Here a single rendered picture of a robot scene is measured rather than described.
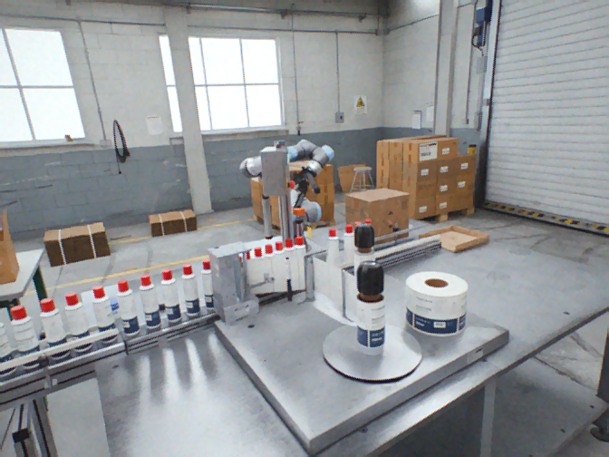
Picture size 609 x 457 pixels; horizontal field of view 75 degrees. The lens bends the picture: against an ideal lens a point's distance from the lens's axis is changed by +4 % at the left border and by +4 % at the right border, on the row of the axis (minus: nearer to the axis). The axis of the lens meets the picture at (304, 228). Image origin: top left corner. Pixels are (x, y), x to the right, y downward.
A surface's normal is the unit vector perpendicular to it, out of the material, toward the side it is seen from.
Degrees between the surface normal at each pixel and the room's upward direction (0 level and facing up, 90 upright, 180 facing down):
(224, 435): 0
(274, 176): 90
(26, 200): 90
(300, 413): 0
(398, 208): 90
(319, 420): 0
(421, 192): 90
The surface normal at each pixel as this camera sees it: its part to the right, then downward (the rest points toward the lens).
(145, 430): -0.06, -0.96
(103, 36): 0.44, 0.24
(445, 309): 0.04, 0.29
